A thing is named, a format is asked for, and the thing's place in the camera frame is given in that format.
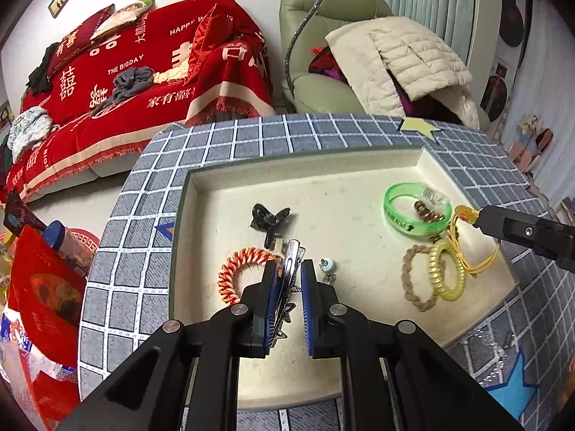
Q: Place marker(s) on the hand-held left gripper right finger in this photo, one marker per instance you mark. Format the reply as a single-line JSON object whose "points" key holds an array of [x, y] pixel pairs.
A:
{"points": [[308, 305]]}

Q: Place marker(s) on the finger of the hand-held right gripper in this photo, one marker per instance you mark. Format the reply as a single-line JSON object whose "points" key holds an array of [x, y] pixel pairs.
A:
{"points": [[530, 233]]}

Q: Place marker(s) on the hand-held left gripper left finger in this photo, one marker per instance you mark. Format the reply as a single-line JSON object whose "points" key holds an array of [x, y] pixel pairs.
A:
{"points": [[268, 305]]}

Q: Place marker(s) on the silver metal hair clip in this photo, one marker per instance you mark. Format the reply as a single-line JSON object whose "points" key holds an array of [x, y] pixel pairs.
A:
{"points": [[288, 269]]}

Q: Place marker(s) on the cream rectangular tray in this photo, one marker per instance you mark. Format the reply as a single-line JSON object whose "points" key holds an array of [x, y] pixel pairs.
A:
{"points": [[350, 215]]}

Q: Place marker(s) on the green translucent bangle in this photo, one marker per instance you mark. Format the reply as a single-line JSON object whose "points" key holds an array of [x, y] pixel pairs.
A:
{"points": [[395, 215]]}

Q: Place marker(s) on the small bead earring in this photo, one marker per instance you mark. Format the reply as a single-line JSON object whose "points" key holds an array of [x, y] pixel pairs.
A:
{"points": [[326, 265]]}

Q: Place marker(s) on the black claw hair clip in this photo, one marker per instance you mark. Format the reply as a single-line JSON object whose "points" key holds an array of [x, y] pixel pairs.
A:
{"points": [[267, 217]]}

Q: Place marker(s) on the blue triangle sticker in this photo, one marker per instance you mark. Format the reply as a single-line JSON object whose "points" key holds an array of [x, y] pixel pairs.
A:
{"points": [[167, 232]]}

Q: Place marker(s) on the yellow star sticker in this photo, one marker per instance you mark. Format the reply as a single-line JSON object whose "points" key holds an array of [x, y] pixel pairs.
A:
{"points": [[420, 128]]}

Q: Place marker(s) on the blue star sticker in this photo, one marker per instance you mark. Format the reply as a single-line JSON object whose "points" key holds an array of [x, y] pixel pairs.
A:
{"points": [[512, 386]]}

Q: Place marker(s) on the grey checked tablecloth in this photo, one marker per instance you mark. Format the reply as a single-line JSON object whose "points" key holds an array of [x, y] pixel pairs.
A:
{"points": [[148, 188]]}

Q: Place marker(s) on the cream puffer jacket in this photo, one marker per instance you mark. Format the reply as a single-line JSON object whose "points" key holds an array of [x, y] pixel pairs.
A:
{"points": [[404, 54]]}

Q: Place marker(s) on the blue lidded jar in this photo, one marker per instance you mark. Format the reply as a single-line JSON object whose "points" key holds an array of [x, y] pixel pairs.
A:
{"points": [[56, 235]]}

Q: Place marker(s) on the red snack bag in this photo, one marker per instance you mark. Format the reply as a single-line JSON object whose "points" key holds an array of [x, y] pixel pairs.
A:
{"points": [[45, 292]]}

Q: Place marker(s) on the purple garment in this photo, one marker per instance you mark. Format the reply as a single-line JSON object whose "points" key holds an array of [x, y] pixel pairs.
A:
{"points": [[332, 69]]}

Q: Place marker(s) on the red blanket sofa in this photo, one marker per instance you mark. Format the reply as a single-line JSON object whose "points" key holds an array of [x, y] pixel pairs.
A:
{"points": [[134, 98]]}

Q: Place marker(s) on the printed plastic bag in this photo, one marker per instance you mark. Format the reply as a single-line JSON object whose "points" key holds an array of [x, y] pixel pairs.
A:
{"points": [[31, 377]]}

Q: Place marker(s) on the pale green curtain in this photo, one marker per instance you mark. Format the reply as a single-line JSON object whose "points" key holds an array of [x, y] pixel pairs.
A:
{"points": [[431, 4]]}

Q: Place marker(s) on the grey crumpled garment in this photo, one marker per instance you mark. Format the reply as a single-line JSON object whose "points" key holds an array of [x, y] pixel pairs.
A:
{"points": [[128, 83]]}

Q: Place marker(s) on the red satin cushion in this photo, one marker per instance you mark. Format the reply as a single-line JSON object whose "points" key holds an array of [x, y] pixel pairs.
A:
{"points": [[213, 38]]}

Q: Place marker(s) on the green armchair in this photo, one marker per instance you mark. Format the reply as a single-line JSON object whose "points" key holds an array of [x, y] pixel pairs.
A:
{"points": [[323, 9]]}

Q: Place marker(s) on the pale patterned garment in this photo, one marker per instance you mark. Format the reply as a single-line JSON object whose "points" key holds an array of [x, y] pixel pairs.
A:
{"points": [[27, 130]]}

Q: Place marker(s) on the printed face cushion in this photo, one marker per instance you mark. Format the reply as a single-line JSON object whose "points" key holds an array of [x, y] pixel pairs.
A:
{"points": [[121, 15]]}

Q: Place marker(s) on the black crumpled garment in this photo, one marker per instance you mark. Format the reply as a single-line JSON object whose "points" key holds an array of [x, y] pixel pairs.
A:
{"points": [[42, 69]]}

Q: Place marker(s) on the red embroidered pillow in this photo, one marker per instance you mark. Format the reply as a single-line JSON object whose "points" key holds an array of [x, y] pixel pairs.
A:
{"points": [[74, 40]]}

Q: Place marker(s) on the round black wall decoration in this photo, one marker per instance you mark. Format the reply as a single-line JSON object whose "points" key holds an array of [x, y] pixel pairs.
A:
{"points": [[513, 15]]}

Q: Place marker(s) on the small black picture frame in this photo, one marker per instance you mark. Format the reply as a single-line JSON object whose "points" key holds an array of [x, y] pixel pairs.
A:
{"points": [[59, 0]]}

